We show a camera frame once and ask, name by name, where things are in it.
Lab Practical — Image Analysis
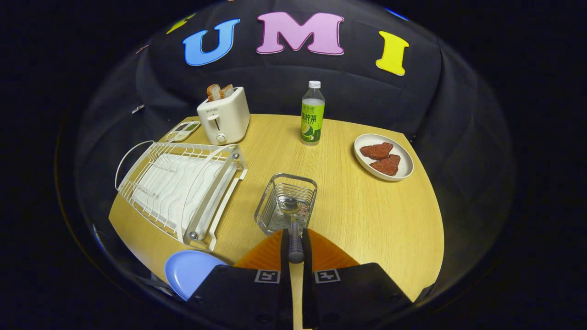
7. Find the white wire dish rack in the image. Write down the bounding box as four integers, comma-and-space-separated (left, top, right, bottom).
115, 140, 248, 251

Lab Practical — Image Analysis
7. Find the metal spoon with blue handle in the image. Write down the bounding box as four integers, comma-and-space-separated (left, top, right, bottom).
279, 196, 305, 264

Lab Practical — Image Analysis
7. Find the divided seasoning tray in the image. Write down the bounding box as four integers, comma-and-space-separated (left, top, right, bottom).
164, 121, 201, 143

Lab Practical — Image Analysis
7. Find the metal wire basket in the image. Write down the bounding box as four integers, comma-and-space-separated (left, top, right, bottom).
254, 173, 318, 236

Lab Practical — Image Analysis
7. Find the beige oval plate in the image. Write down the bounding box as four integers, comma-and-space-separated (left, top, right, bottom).
354, 133, 414, 182

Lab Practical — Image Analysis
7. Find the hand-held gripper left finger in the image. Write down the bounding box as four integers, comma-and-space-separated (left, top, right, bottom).
188, 229, 293, 330

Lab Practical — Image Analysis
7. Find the black backdrop cloth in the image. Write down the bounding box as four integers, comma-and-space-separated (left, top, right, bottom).
73, 0, 519, 298

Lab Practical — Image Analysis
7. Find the blue plate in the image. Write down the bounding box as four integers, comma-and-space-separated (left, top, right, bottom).
164, 250, 228, 301

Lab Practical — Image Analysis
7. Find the white toaster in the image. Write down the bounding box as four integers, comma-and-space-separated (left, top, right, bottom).
197, 87, 251, 146

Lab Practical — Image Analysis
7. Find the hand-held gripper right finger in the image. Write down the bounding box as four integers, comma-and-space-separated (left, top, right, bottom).
301, 228, 413, 330

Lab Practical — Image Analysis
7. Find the red meat piece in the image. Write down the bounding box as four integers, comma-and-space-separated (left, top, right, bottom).
370, 154, 401, 176
360, 142, 394, 160

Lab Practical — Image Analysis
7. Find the green label drink bottle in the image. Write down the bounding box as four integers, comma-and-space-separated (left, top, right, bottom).
300, 81, 326, 146

